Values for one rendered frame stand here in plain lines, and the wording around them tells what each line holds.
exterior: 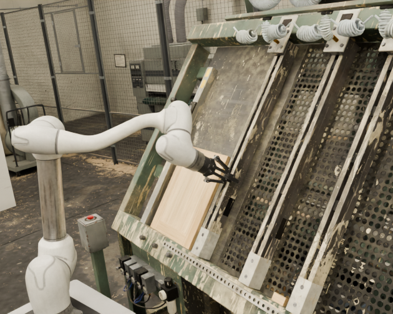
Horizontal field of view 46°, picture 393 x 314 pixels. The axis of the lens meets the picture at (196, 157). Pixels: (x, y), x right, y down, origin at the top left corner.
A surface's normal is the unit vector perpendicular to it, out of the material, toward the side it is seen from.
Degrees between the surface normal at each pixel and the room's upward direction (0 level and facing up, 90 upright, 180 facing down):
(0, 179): 90
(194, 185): 54
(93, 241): 90
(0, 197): 90
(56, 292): 86
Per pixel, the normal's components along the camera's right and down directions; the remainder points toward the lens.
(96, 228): 0.57, 0.17
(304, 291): -0.72, -0.36
